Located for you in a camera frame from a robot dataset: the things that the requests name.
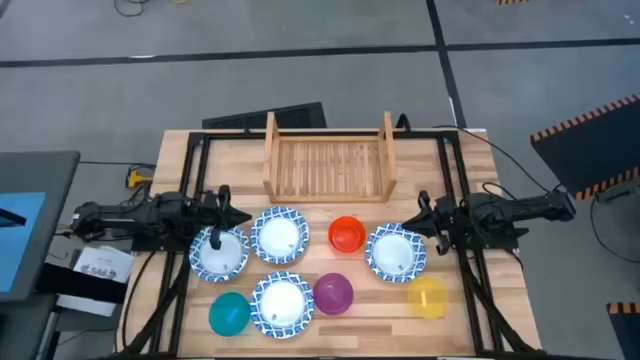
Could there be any black keyboard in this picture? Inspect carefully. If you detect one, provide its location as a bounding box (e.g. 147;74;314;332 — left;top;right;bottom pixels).
201;101;329;130

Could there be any wooden slatted shelf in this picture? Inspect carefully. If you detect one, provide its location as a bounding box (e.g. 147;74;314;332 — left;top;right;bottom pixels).
262;110;399;204

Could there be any blue-patterned white paper bowl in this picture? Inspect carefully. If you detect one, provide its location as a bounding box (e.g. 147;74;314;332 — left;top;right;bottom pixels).
248;271;316;340
364;222;428;284
249;205;311;265
188;224;251;284

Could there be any black diagonal frame strut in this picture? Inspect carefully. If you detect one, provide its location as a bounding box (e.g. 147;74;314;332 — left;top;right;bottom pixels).
121;249;194;357
457;249;544;357

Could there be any purple plastic bowl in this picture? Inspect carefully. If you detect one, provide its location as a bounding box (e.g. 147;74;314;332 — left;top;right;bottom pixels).
312;272;355;316

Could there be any white printed paper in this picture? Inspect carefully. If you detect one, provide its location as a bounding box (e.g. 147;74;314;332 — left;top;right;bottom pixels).
72;244;136;286

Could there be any dark grey desk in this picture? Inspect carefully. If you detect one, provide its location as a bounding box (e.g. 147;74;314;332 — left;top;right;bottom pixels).
0;149;81;304

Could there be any yellow plastic bowl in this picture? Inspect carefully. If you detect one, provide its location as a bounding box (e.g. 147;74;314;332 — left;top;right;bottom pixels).
406;276;450;320

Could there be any yellow plug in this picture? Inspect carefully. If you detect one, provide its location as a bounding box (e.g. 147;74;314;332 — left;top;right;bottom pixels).
125;168;154;190

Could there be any teal plastic bowl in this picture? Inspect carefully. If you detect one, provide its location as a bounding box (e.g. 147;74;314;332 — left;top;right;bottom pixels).
208;291;252;337

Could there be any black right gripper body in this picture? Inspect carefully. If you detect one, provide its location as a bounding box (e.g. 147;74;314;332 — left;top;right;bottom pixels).
418;190;471;256

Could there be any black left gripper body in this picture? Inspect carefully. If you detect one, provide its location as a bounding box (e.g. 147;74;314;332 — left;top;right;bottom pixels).
197;184;234;251

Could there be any black cable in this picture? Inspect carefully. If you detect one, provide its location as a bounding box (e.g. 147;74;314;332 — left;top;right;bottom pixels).
432;124;566;194

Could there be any black panel with hazard stripes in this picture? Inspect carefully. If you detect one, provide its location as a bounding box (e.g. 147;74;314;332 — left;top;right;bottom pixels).
529;93;640;201
606;301;640;360

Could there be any orange plastic bowl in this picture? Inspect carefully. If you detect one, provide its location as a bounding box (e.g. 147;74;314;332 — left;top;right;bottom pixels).
327;215;368;254

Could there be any black metal table frame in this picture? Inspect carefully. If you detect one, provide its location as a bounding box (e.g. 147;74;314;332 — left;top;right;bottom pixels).
177;128;494;354

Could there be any blue screen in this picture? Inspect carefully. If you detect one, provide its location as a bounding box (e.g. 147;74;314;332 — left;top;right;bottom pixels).
0;192;47;294

